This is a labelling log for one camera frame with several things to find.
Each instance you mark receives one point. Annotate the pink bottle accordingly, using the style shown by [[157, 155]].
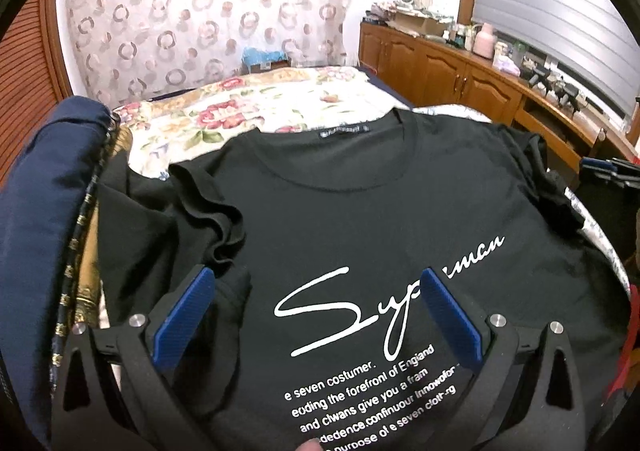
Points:
[[484, 43]]

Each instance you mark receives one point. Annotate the gold patterned cloth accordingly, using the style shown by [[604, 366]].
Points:
[[92, 276]]

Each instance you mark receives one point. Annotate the person's left hand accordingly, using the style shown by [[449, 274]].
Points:
[[310, 446]]

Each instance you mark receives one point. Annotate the red floral blanket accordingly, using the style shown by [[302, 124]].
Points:
[[250, 106]]

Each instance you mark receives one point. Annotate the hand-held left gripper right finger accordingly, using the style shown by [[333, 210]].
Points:
[[452, 321]]

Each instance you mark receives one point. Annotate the blue floral white quilt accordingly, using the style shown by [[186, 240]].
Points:
[[592, 226]]

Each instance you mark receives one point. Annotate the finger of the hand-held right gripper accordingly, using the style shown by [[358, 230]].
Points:
[[595, 165]]

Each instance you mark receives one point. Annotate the wooden cabinet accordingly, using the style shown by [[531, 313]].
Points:
[[440, 66]]

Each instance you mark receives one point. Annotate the navy blue cloth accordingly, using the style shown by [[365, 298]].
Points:
[[45, 181]]

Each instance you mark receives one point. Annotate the black printed t-shirt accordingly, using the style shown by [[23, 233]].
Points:
[[350, 211]]

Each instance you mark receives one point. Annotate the circle patterned curtain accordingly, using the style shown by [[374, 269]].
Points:
[[175, 6]]

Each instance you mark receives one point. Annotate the blue tissue box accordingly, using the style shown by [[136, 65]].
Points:
[[262, 56]]

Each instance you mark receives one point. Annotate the cardboard box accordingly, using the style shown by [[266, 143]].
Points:
[[415, 22]]

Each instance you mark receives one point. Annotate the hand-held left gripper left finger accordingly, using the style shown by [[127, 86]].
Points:
[[182, 326]]

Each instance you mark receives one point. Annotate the black tools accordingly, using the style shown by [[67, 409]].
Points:
[[555, 86]]

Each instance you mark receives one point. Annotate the lavender cloth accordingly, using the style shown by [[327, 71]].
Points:
[[506, 63]]

